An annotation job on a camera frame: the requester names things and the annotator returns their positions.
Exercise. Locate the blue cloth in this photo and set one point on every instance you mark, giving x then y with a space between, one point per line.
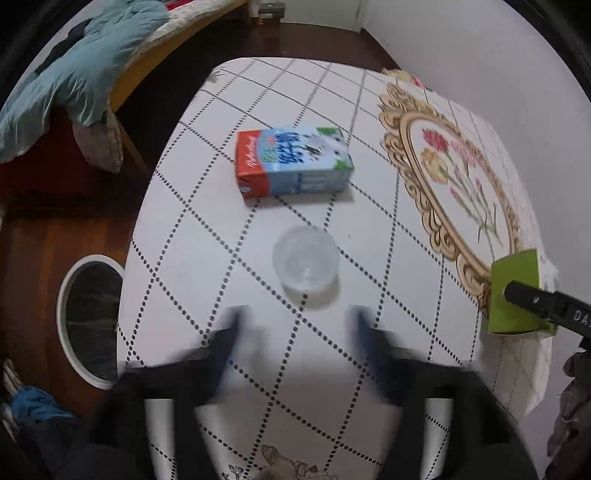
37 401

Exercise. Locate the light blue duvet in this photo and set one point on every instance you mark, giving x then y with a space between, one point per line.
83 69

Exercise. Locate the clear plastic cup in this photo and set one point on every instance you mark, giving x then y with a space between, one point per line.
304 258

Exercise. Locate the small grey stool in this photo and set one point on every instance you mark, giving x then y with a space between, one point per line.
272 7

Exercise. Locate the table with checked tablecloth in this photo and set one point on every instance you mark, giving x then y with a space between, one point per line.
207 230

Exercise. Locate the patterned mattress quilt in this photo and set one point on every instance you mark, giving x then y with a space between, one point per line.
99 143

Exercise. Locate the red blanket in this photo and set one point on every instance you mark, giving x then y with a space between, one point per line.
178 4

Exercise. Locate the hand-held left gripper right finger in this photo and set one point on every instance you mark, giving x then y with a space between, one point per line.
367 337

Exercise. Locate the green tissue box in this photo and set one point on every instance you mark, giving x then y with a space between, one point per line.
517 267

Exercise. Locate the white round trash bin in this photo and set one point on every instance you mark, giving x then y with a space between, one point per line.
90 323

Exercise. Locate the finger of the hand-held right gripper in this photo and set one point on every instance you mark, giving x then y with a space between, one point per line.
531 300

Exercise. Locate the wooden bed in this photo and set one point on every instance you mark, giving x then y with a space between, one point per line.
138 78

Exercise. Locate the dark clothing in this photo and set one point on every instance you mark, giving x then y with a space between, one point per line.
60 50

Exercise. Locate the blue red milk carton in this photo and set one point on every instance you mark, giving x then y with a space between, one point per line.
291 161

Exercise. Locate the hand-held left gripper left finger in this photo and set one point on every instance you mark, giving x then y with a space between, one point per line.
228 332

